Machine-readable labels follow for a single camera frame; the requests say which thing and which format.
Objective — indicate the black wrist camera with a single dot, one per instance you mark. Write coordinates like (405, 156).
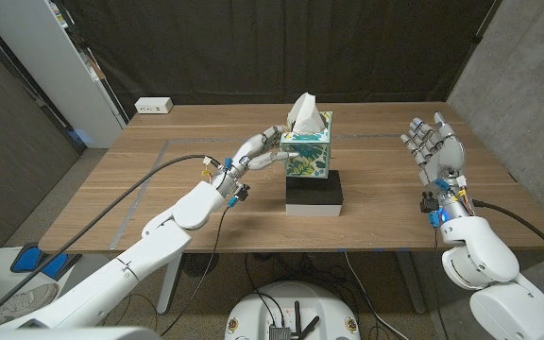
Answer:
(243, 192)
(428, 202)

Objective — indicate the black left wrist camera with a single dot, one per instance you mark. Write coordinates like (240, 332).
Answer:
(243, 192)

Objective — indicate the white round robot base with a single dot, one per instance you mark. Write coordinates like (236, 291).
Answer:
(253, 307)

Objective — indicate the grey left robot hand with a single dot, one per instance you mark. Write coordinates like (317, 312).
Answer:
(253, 156)

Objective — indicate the black antenna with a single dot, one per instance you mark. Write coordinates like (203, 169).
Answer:
(311, 327)
(297, 316)

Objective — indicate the blue right wrist connector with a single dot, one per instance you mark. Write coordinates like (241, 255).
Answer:
(436, 219)

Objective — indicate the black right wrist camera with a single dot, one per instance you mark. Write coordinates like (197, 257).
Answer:
(428, 202)

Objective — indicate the white table leg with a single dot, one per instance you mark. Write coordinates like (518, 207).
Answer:
(168, 283)
(411, 288)

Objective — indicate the blue left wrist connector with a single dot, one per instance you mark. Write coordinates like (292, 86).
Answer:
(232, 202)

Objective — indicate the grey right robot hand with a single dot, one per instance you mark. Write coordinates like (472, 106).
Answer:
(442, 156)

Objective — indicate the white tissue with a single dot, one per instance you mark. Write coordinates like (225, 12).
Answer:
(306, 115)

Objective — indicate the black curtain backdrop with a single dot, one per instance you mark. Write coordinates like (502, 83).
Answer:
(277, 47)

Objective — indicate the blue wrist connector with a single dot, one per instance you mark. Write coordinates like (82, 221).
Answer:
(436, 219)
(232, 202)

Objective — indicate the blue and black foot pedal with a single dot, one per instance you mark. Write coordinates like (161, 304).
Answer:
(26, 259)

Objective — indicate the black round ribbed disc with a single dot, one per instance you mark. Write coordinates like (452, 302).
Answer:
(201, 264)

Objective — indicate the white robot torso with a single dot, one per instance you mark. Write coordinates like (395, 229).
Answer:
(64, 334)

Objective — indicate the black box with white base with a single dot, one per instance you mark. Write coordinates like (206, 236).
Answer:
(314, 186)

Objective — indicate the grey sneaker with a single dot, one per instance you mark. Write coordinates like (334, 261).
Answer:
(26, 300)

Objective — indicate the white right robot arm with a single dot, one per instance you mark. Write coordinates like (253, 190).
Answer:
(480, 255)

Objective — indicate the teal leaf-print tissue box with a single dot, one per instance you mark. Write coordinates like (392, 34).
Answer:
(307, 160)

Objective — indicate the black electronics box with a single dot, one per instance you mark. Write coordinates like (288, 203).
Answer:
(280, 333)

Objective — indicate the black backdrop stand pole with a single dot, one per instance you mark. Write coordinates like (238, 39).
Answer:
(477, 39)

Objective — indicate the white power strip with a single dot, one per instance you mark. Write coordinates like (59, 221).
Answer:
(153, 105)

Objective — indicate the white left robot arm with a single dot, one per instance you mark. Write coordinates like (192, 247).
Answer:
(158, 245)

